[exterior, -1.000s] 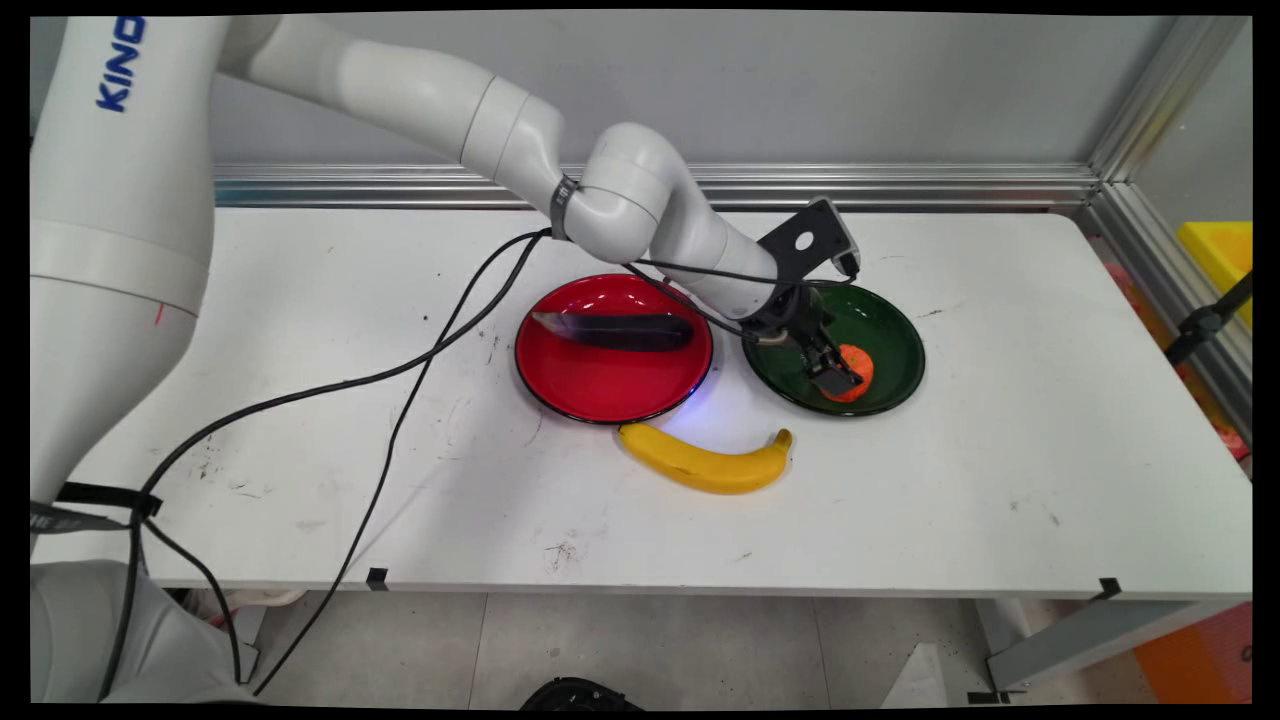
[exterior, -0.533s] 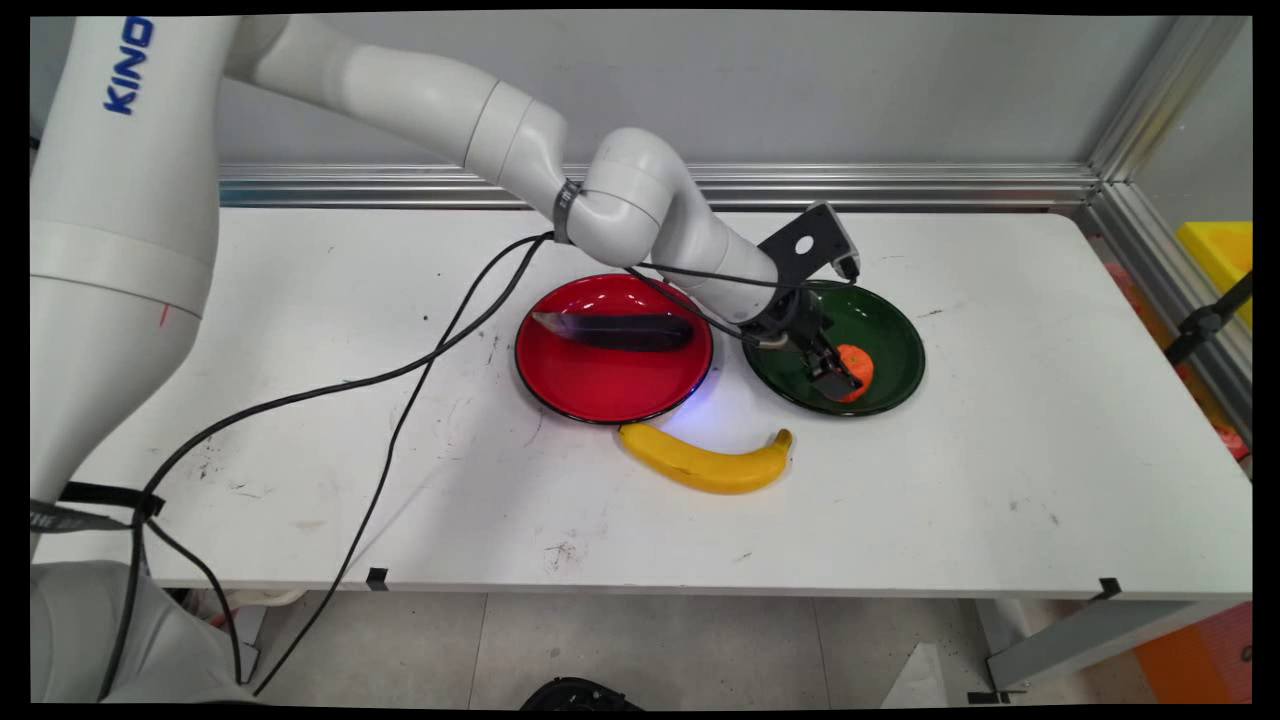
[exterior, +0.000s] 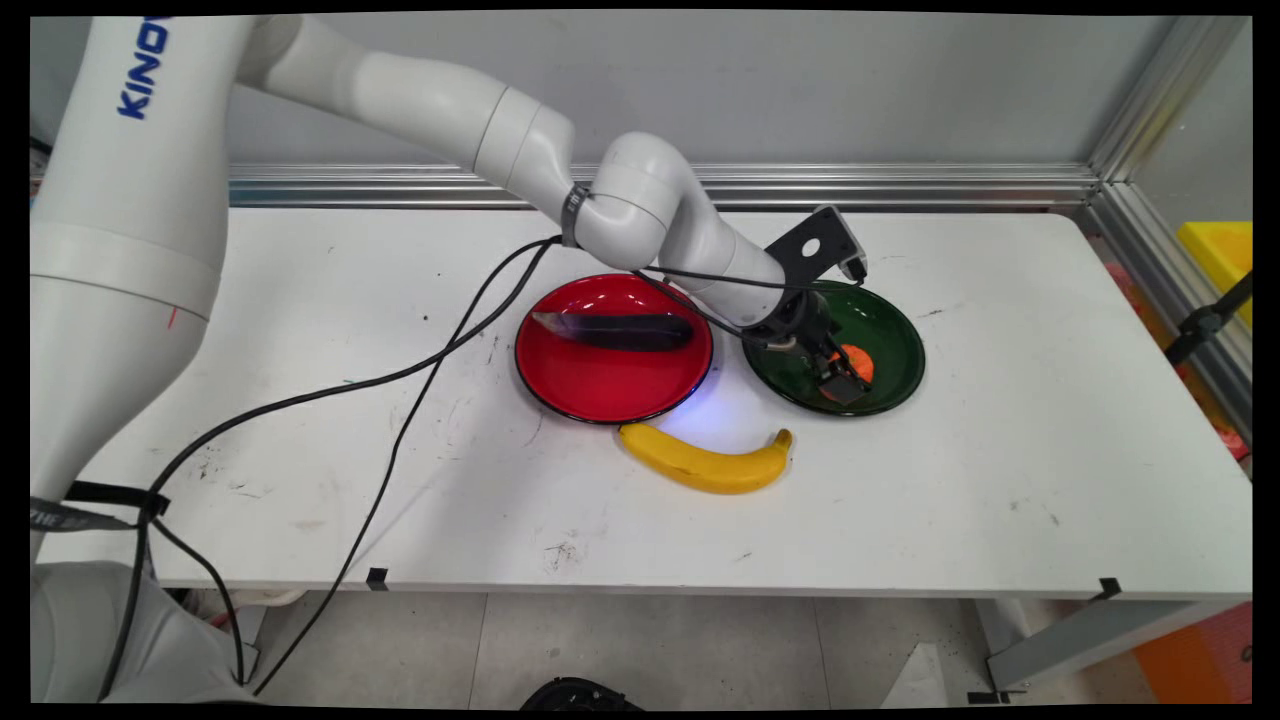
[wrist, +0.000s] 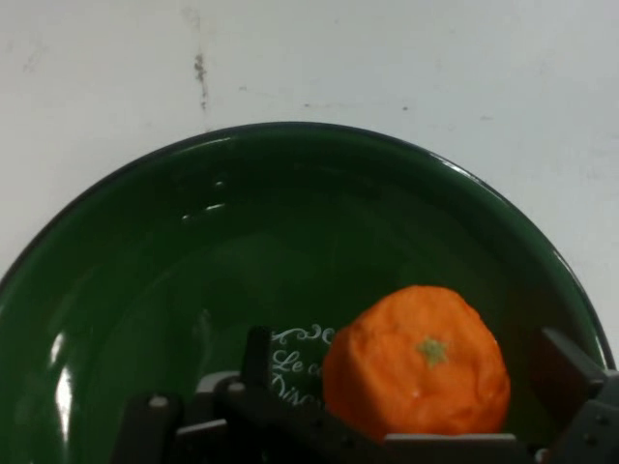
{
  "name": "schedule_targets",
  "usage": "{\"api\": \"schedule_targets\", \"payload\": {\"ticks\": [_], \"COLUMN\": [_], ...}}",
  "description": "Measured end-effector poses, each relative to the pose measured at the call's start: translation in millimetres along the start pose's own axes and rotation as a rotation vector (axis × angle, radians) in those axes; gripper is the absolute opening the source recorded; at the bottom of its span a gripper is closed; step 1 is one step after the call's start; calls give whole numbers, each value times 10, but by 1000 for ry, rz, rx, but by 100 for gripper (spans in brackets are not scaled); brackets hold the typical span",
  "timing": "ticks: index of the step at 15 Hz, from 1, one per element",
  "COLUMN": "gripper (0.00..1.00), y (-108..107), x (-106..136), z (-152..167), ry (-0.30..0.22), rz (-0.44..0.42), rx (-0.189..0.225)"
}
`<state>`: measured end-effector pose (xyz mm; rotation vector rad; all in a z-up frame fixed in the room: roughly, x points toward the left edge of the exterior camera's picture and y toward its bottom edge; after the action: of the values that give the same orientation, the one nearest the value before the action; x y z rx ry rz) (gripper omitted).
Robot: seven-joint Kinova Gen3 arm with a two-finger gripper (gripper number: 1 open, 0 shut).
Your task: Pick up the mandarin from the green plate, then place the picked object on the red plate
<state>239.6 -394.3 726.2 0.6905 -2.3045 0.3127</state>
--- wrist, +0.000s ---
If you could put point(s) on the green round plate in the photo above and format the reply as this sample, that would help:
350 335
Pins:
193 266

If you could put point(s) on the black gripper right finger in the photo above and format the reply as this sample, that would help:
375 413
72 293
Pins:
590 415

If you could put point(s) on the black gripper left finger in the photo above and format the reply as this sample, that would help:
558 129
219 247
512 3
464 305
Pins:
232 425

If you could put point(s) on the orange mandarin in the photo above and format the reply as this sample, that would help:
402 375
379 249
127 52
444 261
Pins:
411 377

